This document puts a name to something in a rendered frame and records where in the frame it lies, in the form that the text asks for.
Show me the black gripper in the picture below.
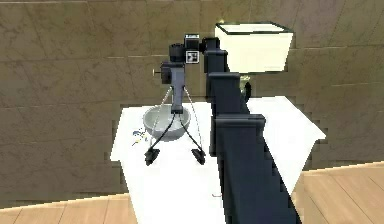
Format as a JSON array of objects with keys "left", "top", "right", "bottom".
[{"left": 143, "top": 43, "right": 207, "bottom": 167}]

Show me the grey mixing bowl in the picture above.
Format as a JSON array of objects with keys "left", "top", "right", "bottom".
[{"left": 142, "top": 104, "right": 192, "bottom": 142}]

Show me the small blue yellow object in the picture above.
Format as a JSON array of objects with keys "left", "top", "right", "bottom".
[{"left": 131, "top": 127, "right": 150, "bottom": 147}]

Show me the white table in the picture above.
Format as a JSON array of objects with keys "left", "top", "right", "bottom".
[{"left": 109, "top": 95, "right": 328, "bottom": 224}]

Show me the cream shade table lamp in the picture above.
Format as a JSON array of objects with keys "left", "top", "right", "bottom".
[{"left": 214, "top": 21, "right": 295, "bottom": 101}]

